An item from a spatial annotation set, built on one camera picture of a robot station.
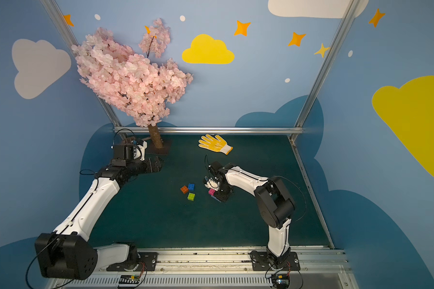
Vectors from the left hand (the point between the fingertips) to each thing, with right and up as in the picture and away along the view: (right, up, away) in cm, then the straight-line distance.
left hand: (154, 159), depth 82 cm
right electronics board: (+56, -50, -9) cm, 76 cm away
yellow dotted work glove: (+30, +9, +36) cm, 48 cm away
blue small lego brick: (+15, -15, +13) cm, 25 cm away
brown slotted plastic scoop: (-30, +11, +36) cm, 48 cm away
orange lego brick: (+11, -17, +13) cm, 24 cm away
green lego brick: (+15, -20, +11) cm, 27 cm away
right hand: (+34, -18, +10) cm, 39 cm away
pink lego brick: (+26, -17, +10) cm, 33 cm away
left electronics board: (-7, -49, -9) cm, 51 cm away
